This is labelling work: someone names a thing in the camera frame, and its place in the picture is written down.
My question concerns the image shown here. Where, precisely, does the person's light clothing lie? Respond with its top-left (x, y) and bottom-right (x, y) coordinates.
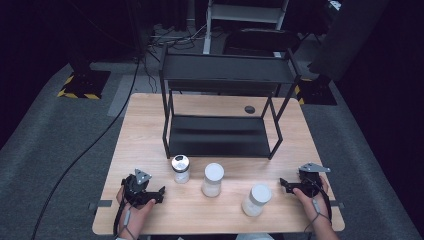
top-left (235, 232), bottom-right (275, 240)

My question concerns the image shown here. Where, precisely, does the black stand base striped tape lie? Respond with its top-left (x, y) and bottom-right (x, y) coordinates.
top-left (293, 77), bottom-right (338, 107)
top-left (56, 69), bottom-right (112, 101)

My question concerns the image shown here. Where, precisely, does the black stool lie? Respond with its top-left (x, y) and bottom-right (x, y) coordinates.
top-left (222, 27), bottom-right (302, 56)

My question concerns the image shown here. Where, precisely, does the hand-held gripper cable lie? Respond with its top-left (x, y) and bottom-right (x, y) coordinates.
top-left (303, 179), bottom-right (333, 233)
top-left (112, 196), bottom-right (136, 240)

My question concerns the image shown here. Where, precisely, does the left hand-held gripper cable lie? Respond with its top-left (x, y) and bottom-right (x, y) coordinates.
top-left (112, 196), bottom-right (136, 240)

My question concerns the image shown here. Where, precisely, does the black two-tier metal rack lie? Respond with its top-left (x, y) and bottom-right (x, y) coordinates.
top-left (158, 43), bottom-right (303, 160)

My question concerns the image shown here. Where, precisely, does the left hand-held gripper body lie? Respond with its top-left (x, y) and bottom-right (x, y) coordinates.
top-left (120, 168), bottom-right (160, 208)

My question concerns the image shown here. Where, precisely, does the thick black floor cable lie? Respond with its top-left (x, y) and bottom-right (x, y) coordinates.
top-left (30, 56), bottom-right (143, 240)

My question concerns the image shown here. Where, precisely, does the right hand-held gripper cable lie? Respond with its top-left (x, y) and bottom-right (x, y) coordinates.
top-left (303, 179), bottom-right (333, 233)

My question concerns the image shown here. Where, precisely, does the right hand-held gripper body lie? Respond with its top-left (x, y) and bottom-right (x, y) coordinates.
top-left (292, 162), bottom-right (332, 199)

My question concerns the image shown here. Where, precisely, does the person's left hand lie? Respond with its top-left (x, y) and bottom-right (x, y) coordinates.
top-left (115, 185), bottom-right (156, 234)

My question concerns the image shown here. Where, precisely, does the white metal stand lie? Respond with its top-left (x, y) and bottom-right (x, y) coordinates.
top-left (202, 0), bottom-right (290, 55)

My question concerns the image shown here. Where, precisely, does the bundle of floor cables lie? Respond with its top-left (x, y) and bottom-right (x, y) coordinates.
top-left (145, 23), bottom-right (208, 53)

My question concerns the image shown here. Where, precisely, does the person's right hand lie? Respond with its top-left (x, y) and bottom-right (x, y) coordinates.
top-left (292, 184), bottom-right (330, 225)

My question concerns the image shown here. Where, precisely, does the dark curtain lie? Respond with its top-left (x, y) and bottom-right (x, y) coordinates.
top-left (307, 0), bottom-right (392, 82)

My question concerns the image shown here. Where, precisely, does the glass jar with white lid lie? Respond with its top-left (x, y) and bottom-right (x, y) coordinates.
top-left (241, 183), bottom-right (273, 218)
top-left (201, 162), bottom-right (225, 198)

